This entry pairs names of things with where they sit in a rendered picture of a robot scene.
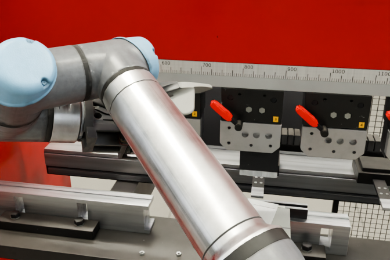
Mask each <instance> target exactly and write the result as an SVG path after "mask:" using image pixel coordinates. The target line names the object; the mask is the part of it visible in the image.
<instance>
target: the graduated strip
mask: <svg viewBox="0 0 390 260"><path fill-rule="evenodd" d="M158 62H159V73H181V74H202V75H224V76H236V77H258V78H279V79H291V80H312V81H334V82H356V83H368V84H390V71H385V70H361V69H348V68H324V67H301V66H277V65H264V64H241V63H217V62H193V61H180V60H158Z"/></svg>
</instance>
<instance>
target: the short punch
mask: <svg viewBox="0 0 390 260"><path fill-rule="evenodd" d="M278 161H279V148H278V150H276V151H274V152H273V153H261V152H253V151H240V166H239V170H240V172H239V175H247V176H260V177H267V178H277V169H278Z"/></svg>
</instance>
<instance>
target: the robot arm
mask: <svg viewBox="0 0 390 260"><path fill-rule="evenodd" d="M158 74H159V62H158V57H157V55H155V53H154V47H153V45H152V44H151V43H150V42H149V41H148V40H147V39H145V38H143V37H129V38H125V37H116V38H113V39H110V40H105V41H97V42H90V43H85V44H78V45H67V46H59V47H54V48H47V47H46V46H45V45H43V44H41V43H40V42H38V41H33V40H31V39H27V38H11V39H8V40H6V41H3V42H2V43H0V142H48V143H75V142H76V141H78V142H81V144H82V152H83V153H118V159H127V160H139V161H140V163H141V165H142V166H143V168H144V169H145V171H146V172H147V174H148V176H149V177H150V179H151V181H152V182H153V183H154V185H155V187H156V188H157V190H158V192H159V193H160V194H161V196H162V198H163V199H164V201H165V203H166V204H167V206H168V207H169V209H170V210H171V212H172V213H173V215H174V217H175V218H176V220H177V221H178V223H179V224H180V226H181V228H182V229H183V231H184V233H185V234H186V236H187V238H188V239H189V240H190V242H191V244H192V245H193V247H194V249H195V250H196V251H197V253H198V255H199V256H200V258H201V259H202V260H305V258H304V257H303V255H302V254H301V252H300V250H299V249H298V247H297V246H296V245H295V244H294V242H293V241H292V240H291V239H290V237H289V236H288V234H287V233H286V232H285V231H284V229H283V228H282V227H281V226H279V225H271V224H267V223H265V221H264V220H263V219H262V217H261V216H260V214H259V213H258V212H257V211H256V209H255V208H254V207H253V206H252V204H251V203H250V202H249V200H248V199H247V198H246V196H245V195H244V194H243V192H242V191H241V190H240V189H239V187H238V186H237V185H236V184H235V182H234V181H233V179H232V178H231V177H230V175H229V174H228V173H227V172H226V170H225V169H224V167H223V166H222V165H221V164H220V162H219V161H218V160H217V159H216V157H215V156H214V155H213V153H212V152H211V151H210V149H209V148H208V147H207V145H206V144H205V143H204V142H203V140H202V139H201V138H200V136H199V135H198V134H197V132H196V131H195V130H194V128H193V127H192V126H191V125H190V123H189V122H188V120H187V119H186V118H185V116H184V115H188V114H191V113H192V112H193V111H194V103H195V93H203V92H206V91H210V90H212V89H213V88H212V86H211V85H210V84H201V83H196V82H177V81H170V82H158V81H157V78H158ZM92 100H93V101H92ZM127 154H135V155H136V157H134V156H127Z"/></svg>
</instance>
